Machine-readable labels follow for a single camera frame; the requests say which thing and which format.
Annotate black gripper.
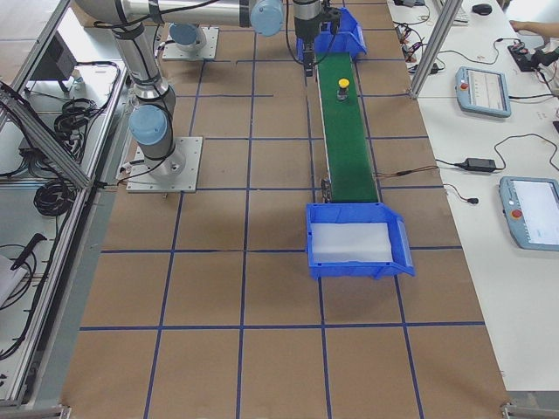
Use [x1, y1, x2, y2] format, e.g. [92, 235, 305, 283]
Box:
[323, 6, 341, 34]
[293, 0, 323, 77]

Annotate yellow push button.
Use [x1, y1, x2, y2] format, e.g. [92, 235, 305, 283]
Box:
[336, 78, 350, 101]

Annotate person hand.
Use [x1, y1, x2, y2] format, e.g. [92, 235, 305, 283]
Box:
[509, 20, 535, 33]

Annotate left blue plastic bin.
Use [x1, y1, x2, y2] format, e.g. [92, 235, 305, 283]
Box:
[314, 7, 368, 61]

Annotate blue plastic bin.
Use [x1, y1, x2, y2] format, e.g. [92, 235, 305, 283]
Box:
[314, 7, 368, 61]
[306, 203, 416, 279]

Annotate green conveyor belt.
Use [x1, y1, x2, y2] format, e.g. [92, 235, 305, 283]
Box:
[317, 52, 379, 203]

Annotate black computer mouse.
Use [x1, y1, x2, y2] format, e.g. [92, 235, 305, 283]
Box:
[472, 3, 493, 16]

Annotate far teach pendant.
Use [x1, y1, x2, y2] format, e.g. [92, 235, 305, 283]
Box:
[455, 66, 512, 118]

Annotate teach pendant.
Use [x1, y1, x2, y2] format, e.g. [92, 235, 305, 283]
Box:
[499, 176, 558, 251]
[455, 66, 512, 118]

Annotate right blue plastic bin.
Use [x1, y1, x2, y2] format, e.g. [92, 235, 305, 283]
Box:
[306, 203, 416, 279]

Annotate black power adapter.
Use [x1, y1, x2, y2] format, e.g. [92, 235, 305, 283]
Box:
[460, 157, 498, 173]

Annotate near teach pendant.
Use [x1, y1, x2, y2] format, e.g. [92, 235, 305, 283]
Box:
[499, 176, 558, 251]

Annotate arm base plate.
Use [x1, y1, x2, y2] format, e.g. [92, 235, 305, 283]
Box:
[126, 136, 203, 193]
[161, 26, 219, 61]

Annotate aluminium frame post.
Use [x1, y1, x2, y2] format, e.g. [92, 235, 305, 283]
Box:
[409, 0, 461, 99]

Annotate black cable bundle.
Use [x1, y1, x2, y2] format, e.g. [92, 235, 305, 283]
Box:
[33, 178, 75, 217]

